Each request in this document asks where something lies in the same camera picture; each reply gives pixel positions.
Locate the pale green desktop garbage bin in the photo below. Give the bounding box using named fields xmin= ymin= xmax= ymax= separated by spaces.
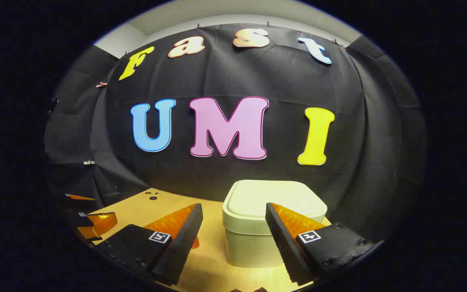
xmin=222 ymin=180 xmax=328 ymax=268

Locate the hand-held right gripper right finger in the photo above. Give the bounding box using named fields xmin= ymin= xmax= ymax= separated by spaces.
xmin=265 ymin=202 xmax=376 ymax=286

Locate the wooden desktop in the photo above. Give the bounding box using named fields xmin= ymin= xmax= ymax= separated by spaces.
xmin=77 ymin=187 xmax=333 ymax=292

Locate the black backdrop cloth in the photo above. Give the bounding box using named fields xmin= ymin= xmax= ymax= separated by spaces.
xmin=44 ymin=24 xmax=428 ymax=244

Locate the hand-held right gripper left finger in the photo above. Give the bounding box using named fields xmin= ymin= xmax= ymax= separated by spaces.
xmin=96 ymin=203 xmax=204 ymax=286

